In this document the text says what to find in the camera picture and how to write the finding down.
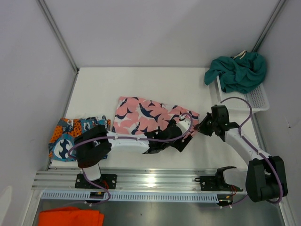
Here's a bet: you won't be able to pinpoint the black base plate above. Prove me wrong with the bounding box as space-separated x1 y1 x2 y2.
75 174 117 189
194 166 247 192

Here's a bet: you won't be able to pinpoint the white slotted cable duct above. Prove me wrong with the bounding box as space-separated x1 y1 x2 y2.
41 190 219 203

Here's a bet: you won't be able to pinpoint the white plastic basket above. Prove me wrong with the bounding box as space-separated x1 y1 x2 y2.
208 77 269 113

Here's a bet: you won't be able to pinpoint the patterned orange blue shorts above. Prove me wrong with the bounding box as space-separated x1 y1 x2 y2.
48 115 111 162

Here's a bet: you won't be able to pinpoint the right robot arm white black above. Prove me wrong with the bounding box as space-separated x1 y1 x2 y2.
195 105 288 204

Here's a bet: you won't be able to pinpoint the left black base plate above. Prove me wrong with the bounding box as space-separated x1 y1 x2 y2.
75 174 117 189

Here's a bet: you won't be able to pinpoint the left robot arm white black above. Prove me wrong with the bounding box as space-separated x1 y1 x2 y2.
68 117 192 188

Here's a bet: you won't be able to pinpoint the folded orange shorts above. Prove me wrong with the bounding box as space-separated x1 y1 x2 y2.
38 207 104 226

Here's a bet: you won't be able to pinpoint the aluminium mounting rail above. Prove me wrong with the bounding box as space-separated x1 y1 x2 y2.
32 168 216 193

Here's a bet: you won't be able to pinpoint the pink patterned shorts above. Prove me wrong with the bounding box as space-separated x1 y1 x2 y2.
112 97 199 135

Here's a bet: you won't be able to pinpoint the teal green shorts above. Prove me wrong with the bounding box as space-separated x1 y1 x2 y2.
204 50 267 94

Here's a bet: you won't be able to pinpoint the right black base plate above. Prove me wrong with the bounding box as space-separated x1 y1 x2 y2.
194 166 247 192

